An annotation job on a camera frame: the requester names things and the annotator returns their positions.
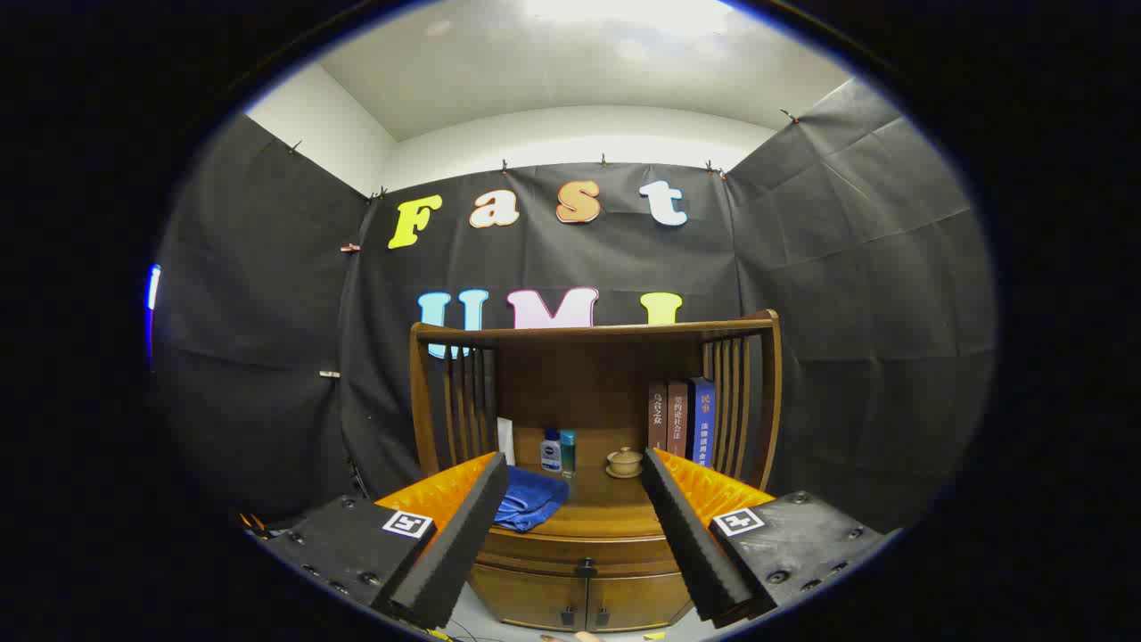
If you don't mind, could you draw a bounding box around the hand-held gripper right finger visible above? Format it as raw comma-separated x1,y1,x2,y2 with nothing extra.
640,448,899,629

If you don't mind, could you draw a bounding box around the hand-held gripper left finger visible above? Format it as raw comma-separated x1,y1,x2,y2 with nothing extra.
254,451,509,630

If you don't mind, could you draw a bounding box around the wooden drawer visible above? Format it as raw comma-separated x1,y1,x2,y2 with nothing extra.
475,533,685,579

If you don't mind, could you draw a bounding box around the wooden cabinet door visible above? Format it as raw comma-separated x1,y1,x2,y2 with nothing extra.
470,564,589,632
586,571,694,632

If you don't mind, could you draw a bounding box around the wooden countertop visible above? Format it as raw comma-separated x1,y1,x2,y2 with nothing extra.
472,459,687,540

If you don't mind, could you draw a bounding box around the wooden cabinet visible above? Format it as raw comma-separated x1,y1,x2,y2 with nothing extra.
408,309,784,634

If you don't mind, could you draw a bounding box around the blue folded towel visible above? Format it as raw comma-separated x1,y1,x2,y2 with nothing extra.
493,465,570,533

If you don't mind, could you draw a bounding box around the reddish brown book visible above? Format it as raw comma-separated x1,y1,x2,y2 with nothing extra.
667,381,690,458

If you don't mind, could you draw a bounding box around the blue book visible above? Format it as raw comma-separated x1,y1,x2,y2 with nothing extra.
686,377,717,467

